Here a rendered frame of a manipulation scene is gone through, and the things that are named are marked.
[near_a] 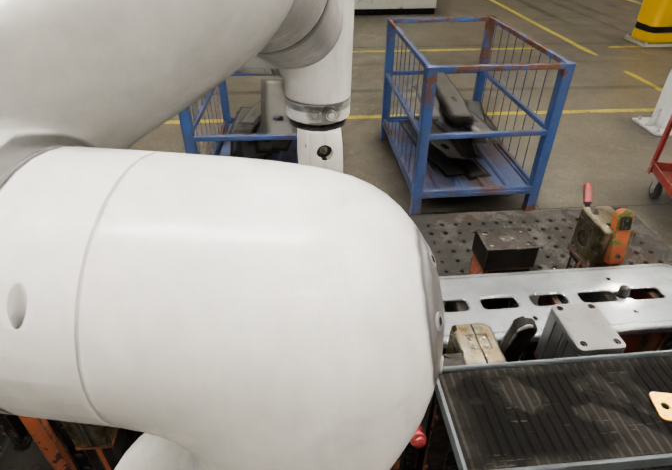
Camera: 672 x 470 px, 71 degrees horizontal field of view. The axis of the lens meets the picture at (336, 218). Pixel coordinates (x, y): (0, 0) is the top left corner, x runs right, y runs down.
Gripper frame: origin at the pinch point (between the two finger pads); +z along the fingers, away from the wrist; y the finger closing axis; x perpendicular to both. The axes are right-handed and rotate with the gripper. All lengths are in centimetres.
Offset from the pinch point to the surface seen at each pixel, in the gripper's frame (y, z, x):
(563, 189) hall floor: 177, 123, -209
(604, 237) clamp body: 10, 22, -67
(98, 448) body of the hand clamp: -8, 36, 38
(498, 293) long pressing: 3.3, 26.6, -38.4
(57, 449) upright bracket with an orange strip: -4, 41, 46
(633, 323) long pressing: -10, 26, -59
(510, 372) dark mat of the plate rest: -24.8, 11.0, -20.6
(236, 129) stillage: 234, 87, 7
